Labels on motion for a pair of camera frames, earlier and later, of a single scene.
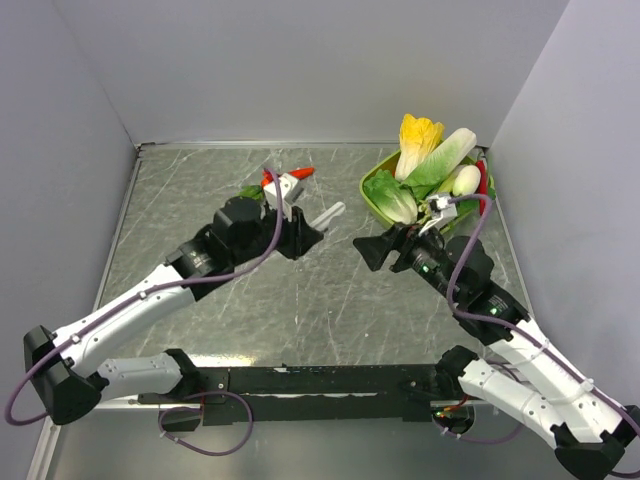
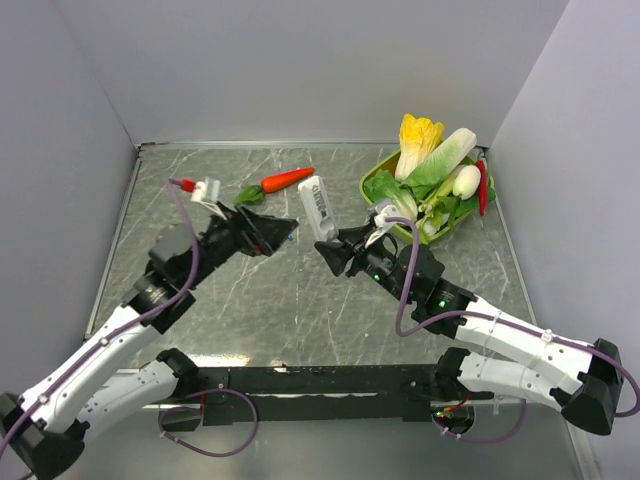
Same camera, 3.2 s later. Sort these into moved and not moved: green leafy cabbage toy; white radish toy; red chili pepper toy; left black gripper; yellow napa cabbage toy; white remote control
Moved: white remote control; left black gripper
Not moved: yellow napa cabbage toy; green leafy cabbage toy; red chili pepper toy; white radish toy
